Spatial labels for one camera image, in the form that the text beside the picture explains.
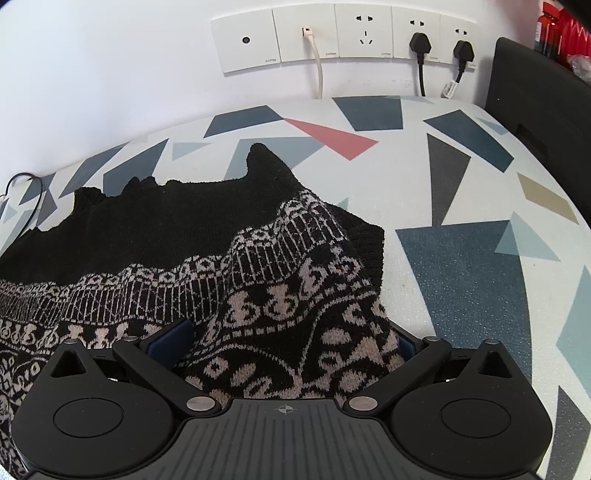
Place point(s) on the black patterned knit sweater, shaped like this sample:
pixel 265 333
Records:
pixel 184 221

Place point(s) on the black box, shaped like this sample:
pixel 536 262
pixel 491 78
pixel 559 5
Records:
pixel 545 120

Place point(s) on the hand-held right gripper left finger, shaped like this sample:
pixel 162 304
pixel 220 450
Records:
pixel 173 341

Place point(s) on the white network wall plate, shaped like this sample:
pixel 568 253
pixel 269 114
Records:
pixel 291 46

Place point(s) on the clear plastic wrapper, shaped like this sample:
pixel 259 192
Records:
pixel 579 67

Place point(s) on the white wall socket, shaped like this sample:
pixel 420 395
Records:
pixel 364 23
pixel 471 27
pixel 401 23

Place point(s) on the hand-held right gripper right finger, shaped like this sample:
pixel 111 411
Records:
pixel 410 347

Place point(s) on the white coaxial wall plate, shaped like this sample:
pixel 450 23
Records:
pixel 244 50

